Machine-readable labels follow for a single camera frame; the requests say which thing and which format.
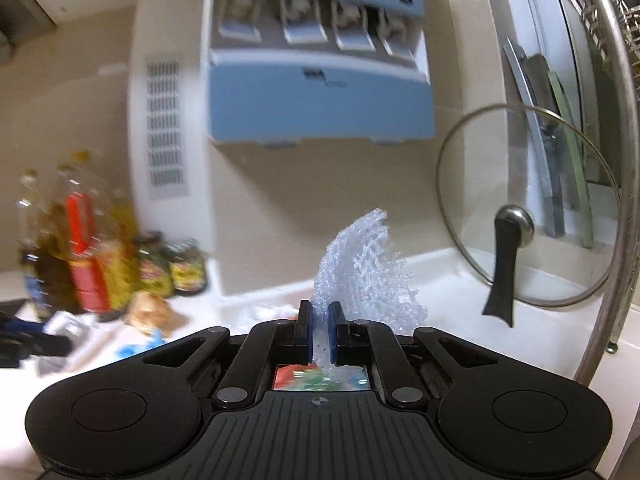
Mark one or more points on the white foam fruit net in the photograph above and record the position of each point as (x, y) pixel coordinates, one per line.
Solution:
(363, 272)

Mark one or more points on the white wall vent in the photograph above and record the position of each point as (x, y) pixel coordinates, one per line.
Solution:
(163, 126)

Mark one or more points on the crumpled beige plastic bag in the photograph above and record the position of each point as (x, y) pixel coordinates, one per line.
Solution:
(149, 313)

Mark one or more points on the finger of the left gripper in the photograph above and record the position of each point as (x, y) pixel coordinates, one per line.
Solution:
(19, 340)

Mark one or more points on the orange plastic bag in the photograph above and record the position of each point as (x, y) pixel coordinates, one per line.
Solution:
(284, 378)

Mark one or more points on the crumpled blue glove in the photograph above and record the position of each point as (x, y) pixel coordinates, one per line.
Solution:
(151, 342)

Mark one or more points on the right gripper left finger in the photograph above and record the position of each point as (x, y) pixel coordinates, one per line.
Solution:
(256, 356)

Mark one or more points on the oil bottle red handle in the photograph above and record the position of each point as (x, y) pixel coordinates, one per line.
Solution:
(99, 261)

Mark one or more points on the glass pot lid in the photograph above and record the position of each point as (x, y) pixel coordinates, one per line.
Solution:
(488, 194)

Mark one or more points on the dark soy sauce bottle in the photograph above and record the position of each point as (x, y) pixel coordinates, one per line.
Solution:
(29, 217)

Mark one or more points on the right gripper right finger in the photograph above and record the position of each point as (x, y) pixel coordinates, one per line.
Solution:
(374, 346)

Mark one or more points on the cleaver knife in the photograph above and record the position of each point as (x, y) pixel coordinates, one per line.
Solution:
(531, 77)

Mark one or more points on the sunflower oil bottle blue label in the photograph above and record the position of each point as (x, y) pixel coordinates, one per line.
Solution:
(57, 242)

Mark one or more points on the white green medicine box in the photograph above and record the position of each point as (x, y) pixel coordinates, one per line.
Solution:
(82, 331)

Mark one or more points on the sauce jar yellow label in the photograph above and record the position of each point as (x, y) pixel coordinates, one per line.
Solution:
(187, 266)

